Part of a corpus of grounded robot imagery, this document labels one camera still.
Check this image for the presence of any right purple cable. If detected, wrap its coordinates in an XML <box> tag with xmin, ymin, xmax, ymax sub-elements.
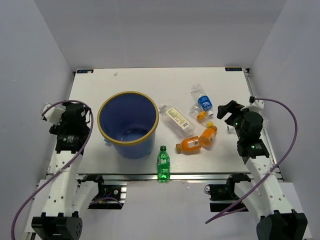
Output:
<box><xmin>205</xmin><ymin>97</ymin><xmax>299</xmax><ymax>225</ymax></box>

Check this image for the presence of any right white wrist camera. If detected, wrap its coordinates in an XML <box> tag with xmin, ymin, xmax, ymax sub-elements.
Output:
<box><xmin>241</xmin><ymin>96</ymin><xmax>265</xmax><ymax>113</ymax></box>

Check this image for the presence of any blue plastic bin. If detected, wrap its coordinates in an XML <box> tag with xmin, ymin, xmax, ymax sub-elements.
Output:
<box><xmin>97</xmin><ymin>91</ymin><xmax>160</xmax><ymax>159</ymax></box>

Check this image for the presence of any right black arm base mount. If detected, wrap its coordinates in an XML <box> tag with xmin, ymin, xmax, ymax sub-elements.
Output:
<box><xmin>204</xmin><ymin>173</ymin><xmax>251</xmax><ymax>213</ymax></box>

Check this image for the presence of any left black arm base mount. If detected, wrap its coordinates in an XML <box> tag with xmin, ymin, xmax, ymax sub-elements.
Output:
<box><xmin>77</xmin><ymin>174</ymin><xmax>125</xmax><ymax>210</ymax></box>

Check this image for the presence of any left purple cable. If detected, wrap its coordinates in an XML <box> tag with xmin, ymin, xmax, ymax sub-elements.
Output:
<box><xmin>10</xmin><ymin>99</ymin><xmax>95</xmax><ymax>240</ymax></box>

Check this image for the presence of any clear bottle blue label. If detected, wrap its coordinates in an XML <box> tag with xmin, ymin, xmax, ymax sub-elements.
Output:
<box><xmin>190</xmin><ymin>83</ymin><xmax>214</xmax><ymax>117</ymax></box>

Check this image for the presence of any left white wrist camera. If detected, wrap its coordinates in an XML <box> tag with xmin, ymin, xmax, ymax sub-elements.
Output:
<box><xmin>40</xmin><ymin>106</ymin><xmax>65</xmax><ymax>125</ymax></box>

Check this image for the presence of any right blue corner sticker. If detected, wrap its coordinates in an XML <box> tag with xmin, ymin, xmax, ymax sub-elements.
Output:
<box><xmin>224</xmin><ymin>67</ymin><xmax>243</xmax><ymax>72</ymax></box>

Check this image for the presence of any green soda bottle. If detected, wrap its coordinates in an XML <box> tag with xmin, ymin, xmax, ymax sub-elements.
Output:
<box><xmin>157</xmin><ymin>145</ymin><xmax>171</xmax><ymax>183</ymax></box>

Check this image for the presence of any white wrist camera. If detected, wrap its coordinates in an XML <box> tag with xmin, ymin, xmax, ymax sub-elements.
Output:
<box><xmin>241</xmin><ymin>96</ymin><xmax>265</xmax><ymax>113</ymax></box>
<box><xmin>40</xmin><ymin>106</ymin><xmax>65</xmax><ymax>125</ymax></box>

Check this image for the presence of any purple cable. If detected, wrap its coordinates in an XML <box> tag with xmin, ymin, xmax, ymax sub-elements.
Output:
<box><xmin>205</xmin><ymin>97</ymin><xmax>299</xmax><ymax>225</ymax></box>
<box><xmin>10</xmin><ymin>99</ymin><xmax>95</xmax><ymax>240</ymax></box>

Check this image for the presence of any left blue corner sticker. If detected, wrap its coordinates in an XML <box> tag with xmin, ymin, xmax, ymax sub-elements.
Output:
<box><xmin>76</xmin><ymin>69</ymin><xmax>94</xmax><ymax>74</ymax></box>

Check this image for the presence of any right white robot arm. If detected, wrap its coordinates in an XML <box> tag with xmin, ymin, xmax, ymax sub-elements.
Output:
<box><xmin>216</xmin><ymin>97</ymin><xmax>308</xmax><ymax>240</ymax></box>

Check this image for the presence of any blue corner sticker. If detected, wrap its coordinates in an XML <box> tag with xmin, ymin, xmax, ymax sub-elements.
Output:
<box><xmin>76</xmin><ymin>69</ymin><xmax>94</xmax><ymax>74</ymax></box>
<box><xmin>224</xmin><ymin>67</ymin><xmax>243</xmax><ymax>72</ymax></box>

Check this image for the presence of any small clear bottle orange cap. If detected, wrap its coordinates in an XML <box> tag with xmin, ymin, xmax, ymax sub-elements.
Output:
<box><xmin>189</xmin><ymin>103</ymin><xmax>214</xmax><ymax>128</ymax></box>

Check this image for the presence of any orange juice bottle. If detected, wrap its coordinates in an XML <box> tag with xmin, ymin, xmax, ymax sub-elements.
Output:
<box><xmin>175</xmin><ymin>136</ymin><xmax>201</xmax><ymax>153</ymax></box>
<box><xmin>199</xmin><ymin>125</ymin><xmax>218</xmax><ymax>147</ymax></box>

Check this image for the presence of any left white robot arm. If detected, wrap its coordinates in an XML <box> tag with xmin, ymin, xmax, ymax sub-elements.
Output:
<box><xmin>31</xmin><ymin>101</ymin><xmax>91</xmax><ymax>240</ymax></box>

